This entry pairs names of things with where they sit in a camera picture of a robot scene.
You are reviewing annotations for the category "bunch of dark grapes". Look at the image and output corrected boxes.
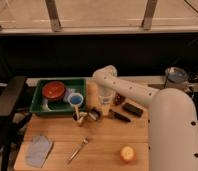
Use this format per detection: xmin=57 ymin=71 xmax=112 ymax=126
xmin=113 ymin=93 xmax=125 ymax=105

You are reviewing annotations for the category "wooden handled scoop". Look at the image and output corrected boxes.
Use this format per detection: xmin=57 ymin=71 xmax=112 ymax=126
xmin=74 ymin=105 xmax=88 ymax=126

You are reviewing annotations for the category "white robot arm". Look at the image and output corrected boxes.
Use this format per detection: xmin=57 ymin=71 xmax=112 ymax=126
xmin=93 ymin=65 xmax=198 ymax=171

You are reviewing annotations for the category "metal fork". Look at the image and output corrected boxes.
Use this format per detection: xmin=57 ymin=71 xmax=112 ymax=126
xmin=67 ymin=137 xmax=90 ymax=164

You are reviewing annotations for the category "white spoon in bin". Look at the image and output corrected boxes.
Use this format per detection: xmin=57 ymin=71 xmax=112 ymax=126
xmin=41 ymin=98 xmax=52 ymax=111

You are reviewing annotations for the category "black office chair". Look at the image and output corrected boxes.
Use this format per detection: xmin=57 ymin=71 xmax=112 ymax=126
xmin=0 ymin=76 xmax=32 ymax=171

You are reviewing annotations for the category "green plastic bin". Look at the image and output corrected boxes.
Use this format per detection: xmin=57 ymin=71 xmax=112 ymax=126
xmin=30 ymin=78 xmax=86 ymax=117

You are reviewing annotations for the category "black rectangular block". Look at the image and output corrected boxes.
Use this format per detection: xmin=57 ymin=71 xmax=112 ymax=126
xmin=122 ymin=103 xmax=143 ymax=117

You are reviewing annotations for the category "grey blue cloth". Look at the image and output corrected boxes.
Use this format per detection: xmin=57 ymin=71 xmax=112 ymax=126
xmin=25 ymin=135 xmax=53 ymax=168

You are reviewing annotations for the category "red bowl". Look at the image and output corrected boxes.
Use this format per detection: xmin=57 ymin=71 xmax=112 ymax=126
xmin=42 ymin=81 xmax=66 ymax=101

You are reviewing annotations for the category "blue cup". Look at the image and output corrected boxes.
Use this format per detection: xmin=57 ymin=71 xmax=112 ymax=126
xmin=68 ymin=93 xmax=83 ymax=106

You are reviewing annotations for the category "yellow red apple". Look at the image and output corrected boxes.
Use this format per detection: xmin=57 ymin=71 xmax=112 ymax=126
xmin=120 ymin=146 xmax=136 ymax=163

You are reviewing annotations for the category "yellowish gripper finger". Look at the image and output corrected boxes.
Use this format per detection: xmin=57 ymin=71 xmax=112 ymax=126
xmin=99 ymin=96 xmax=113 ymax=116

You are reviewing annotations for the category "black dish brush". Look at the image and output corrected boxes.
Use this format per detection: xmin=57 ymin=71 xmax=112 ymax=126
xmin=88 ymin=108 xmax=130 ymax=123

